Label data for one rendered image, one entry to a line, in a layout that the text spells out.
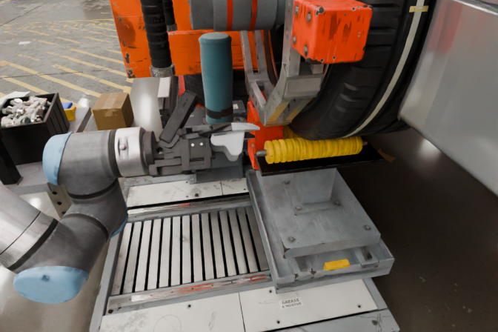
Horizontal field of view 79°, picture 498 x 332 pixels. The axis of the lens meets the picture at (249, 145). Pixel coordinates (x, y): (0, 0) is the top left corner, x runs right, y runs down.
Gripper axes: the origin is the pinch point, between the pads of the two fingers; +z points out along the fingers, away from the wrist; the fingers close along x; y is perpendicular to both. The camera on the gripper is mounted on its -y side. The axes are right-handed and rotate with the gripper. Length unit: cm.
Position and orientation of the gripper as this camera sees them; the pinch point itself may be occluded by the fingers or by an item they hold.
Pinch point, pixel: (250, 130)
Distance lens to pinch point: 60.7
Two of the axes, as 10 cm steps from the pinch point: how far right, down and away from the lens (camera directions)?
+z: 9.8, -1.0, 1.5
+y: 1.3, 9.7, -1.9
